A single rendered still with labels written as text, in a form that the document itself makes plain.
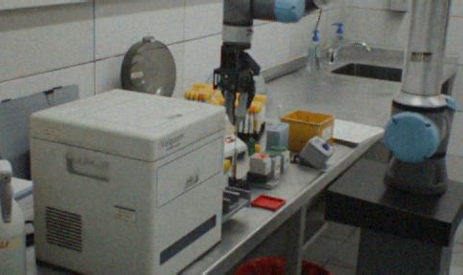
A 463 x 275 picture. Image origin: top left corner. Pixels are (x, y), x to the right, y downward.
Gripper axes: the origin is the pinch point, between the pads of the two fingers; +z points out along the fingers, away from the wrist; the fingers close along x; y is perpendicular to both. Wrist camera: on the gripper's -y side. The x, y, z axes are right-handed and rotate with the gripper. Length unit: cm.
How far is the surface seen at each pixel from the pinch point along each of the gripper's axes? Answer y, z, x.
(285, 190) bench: -5.5, 18.1, 12.6
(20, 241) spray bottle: 70, 8, -9
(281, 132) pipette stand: -25.0, 8.5, 2.7
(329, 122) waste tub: -47.2, 9.5, 10.0
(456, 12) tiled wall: -247, -9, 15
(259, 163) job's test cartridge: -4.3, 11.9, 5.1
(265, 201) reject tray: 5.4, 17.9, 11.6
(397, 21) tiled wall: -247, -2, -16
